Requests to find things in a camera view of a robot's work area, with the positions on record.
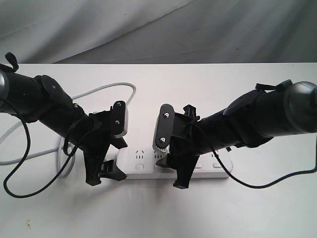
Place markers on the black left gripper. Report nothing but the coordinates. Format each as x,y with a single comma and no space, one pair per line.
91,134

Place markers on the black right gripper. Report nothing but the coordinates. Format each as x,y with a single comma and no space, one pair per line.
185,147

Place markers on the white five-outlet power strip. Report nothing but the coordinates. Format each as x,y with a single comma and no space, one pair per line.
141,164

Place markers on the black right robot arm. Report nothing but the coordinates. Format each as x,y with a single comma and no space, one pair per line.
250,121

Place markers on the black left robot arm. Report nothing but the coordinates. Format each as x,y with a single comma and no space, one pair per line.
41,98

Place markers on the white backdrop cloth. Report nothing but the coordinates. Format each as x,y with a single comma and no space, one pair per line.
159,31

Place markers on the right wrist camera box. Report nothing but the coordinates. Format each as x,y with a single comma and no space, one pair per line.
164,128

